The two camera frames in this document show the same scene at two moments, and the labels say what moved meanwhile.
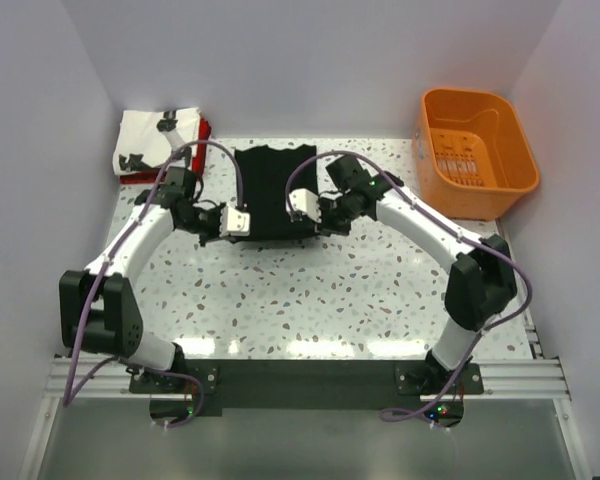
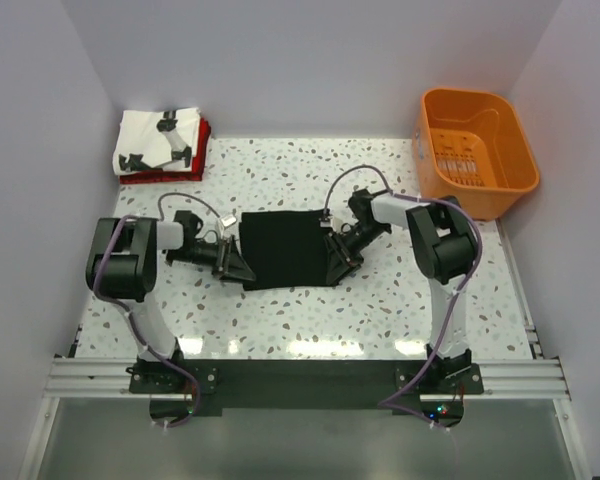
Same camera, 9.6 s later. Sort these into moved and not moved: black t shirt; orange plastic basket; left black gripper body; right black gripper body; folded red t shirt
Moved: right black gripper body; black t shirt; left black gripper body
Not moved: folded red t shirt; orange plastic basket
